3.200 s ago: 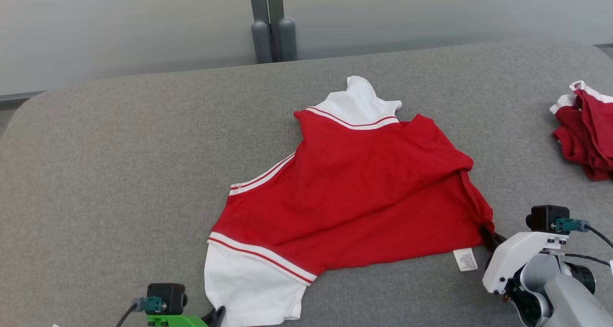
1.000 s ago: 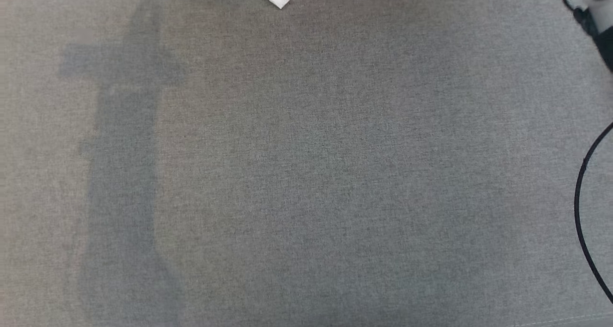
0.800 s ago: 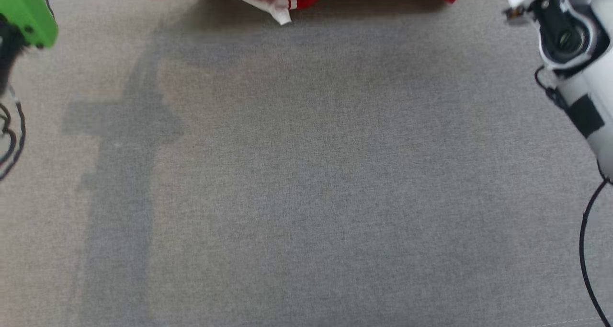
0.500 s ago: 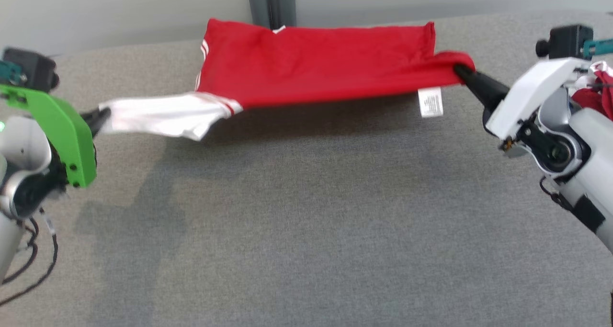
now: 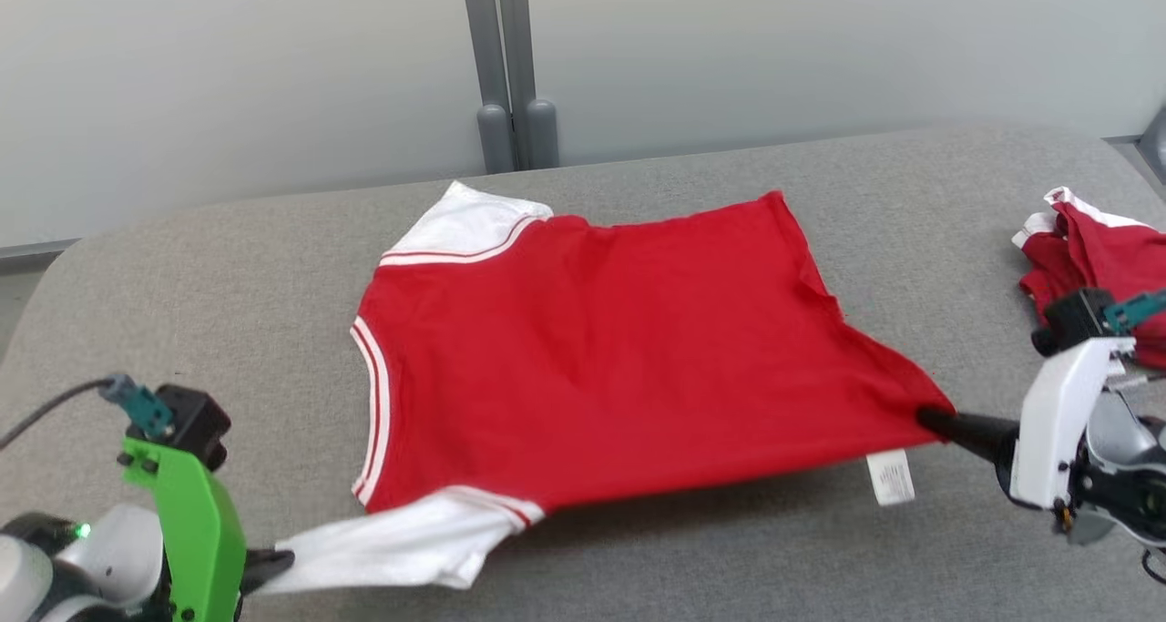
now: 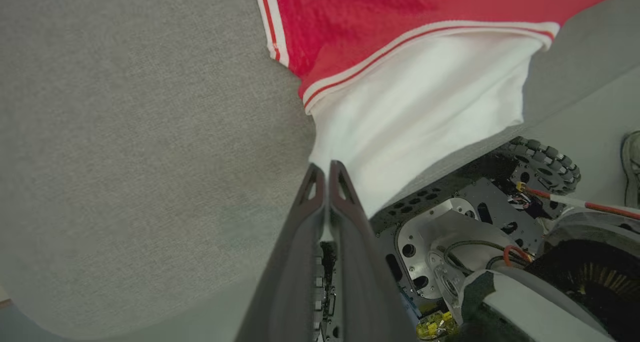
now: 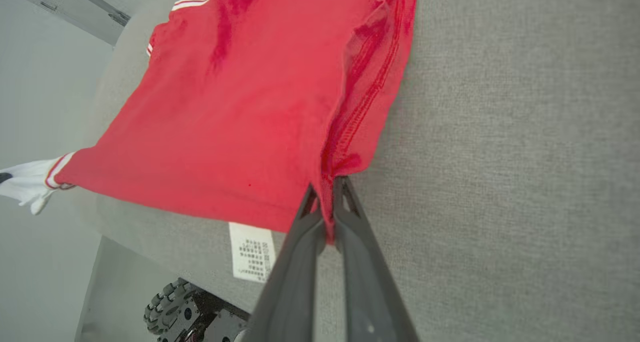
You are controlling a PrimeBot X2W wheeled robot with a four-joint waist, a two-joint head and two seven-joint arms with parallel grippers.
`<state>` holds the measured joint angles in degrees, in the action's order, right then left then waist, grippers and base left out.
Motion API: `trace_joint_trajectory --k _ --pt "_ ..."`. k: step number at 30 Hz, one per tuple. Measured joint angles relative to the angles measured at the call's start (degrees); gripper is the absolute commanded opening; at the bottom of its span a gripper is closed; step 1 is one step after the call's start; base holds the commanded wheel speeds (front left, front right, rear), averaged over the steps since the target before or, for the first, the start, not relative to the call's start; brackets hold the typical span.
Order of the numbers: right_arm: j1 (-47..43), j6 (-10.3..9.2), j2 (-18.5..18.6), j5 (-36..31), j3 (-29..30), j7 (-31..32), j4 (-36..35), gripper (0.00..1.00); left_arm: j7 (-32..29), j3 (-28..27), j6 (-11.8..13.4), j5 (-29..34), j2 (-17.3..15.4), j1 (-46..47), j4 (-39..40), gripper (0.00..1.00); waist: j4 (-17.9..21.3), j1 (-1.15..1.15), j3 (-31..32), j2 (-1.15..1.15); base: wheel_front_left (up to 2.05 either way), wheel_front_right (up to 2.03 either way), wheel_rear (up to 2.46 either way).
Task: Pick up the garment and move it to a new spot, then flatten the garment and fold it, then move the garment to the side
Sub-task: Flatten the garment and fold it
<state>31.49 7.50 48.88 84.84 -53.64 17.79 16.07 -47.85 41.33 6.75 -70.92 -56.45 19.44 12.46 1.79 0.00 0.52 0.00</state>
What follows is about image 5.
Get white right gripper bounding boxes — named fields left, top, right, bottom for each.
left=915, top=334, right=1138, bottom=511

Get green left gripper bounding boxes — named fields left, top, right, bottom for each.
left=118, top=433, right=296, bottom=622

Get red shirt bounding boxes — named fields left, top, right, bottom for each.
left=1013, top=186, right=1166, bottom=371

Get red and white jersey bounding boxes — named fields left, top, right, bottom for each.
left=258, top=180, right=957, bottom=596

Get left camera cable teal plug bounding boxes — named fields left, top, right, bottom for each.
left=0, top=373, right=174, bottom=450

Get camera cable teal plug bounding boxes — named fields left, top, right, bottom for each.
left=1102, top=289, right=1166, bottom=336
left=0, top=373, right=174, bottom=450

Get right camera cable teal plug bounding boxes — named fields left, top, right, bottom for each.
left=1102, top=289, right=1166, bottom=336

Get grey metal corner frame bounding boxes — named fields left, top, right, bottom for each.
left=1139, top=103, right=1166, bottom=186

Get grey partition base rail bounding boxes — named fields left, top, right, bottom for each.
left=0, top=238, right=81, bottom=260

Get grey partition post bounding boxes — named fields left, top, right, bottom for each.
left=458, top=0, right=516, bottom=175
left=495, top=0, right=559, bottom=171

